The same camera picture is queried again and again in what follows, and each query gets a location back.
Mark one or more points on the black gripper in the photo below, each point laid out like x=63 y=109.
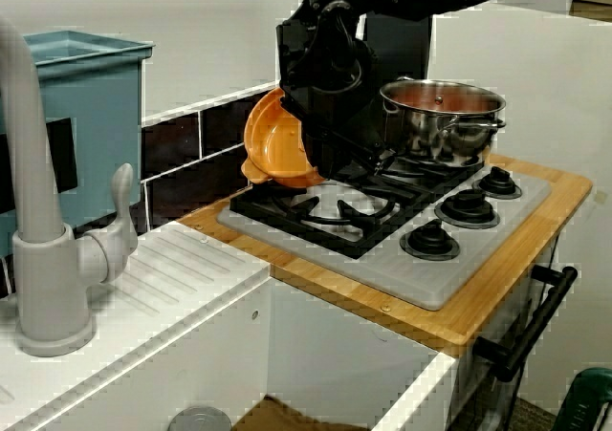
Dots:
x=334 y=113

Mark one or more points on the orange plastic toy pot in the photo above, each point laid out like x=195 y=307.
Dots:
x=277 y=149

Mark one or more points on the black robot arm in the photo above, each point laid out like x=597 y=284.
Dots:
x=334 y=49

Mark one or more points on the black stove grate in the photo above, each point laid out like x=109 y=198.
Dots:
x=296 y=230

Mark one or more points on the stainless steel cooking pot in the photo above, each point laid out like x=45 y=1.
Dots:
x=459 y=139

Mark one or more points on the black stove knob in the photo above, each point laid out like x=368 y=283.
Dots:
x=432 y=240
x=468 y=206
x=499 y=182

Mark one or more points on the grey toy stove top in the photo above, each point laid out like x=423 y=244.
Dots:
x=406 y=278

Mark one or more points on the dark tile backsplash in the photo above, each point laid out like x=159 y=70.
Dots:
x=191 y=139

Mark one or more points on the wooden countertop board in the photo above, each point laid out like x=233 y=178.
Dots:
x=478 y=316

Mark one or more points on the white toy sink unit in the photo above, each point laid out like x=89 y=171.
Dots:
x=334 y=369

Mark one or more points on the blue plastic bin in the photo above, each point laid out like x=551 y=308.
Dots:
x=95 y=139

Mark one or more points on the white toy oven front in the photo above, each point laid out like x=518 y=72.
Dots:
x=497 y=393

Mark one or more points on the grey sink drain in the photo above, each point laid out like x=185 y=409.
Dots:
x=201 y=420

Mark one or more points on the grey toy faucet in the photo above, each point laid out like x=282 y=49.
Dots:
x=52 y=283

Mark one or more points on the green plastic object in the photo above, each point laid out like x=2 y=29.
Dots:
x=590 y=402

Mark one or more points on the black vertical post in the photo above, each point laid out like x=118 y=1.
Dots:
x=406 y=49

